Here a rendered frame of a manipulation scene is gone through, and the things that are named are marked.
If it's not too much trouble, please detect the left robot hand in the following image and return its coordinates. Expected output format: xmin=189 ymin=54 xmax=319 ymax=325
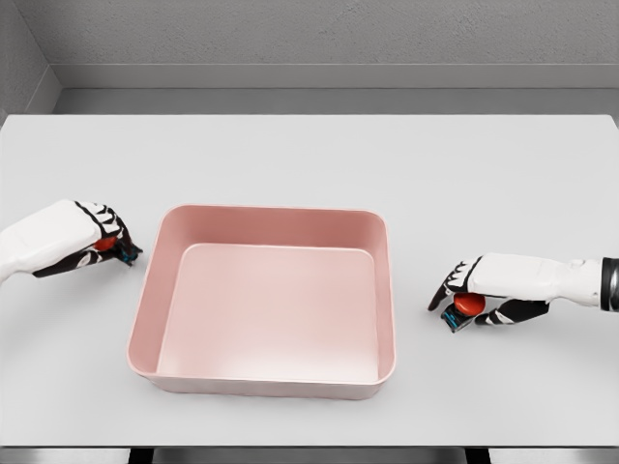
xmin=19 ymin=199 xmax=144 ymax=278

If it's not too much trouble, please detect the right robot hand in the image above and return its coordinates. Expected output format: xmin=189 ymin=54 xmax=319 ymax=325
xmin=427 ymin=253 xmax=557 ymax=326

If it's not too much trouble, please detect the red button industrial switch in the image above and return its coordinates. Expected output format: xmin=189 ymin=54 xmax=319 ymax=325
xmin=92 ymin=235 xmax=139 ymax=268
xmin=440 ymin=292 xmax=486 ymax=334

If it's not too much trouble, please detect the pink square basket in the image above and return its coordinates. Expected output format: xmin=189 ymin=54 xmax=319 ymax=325
xmin=126 ymin=203 xmax=398 ymax=402

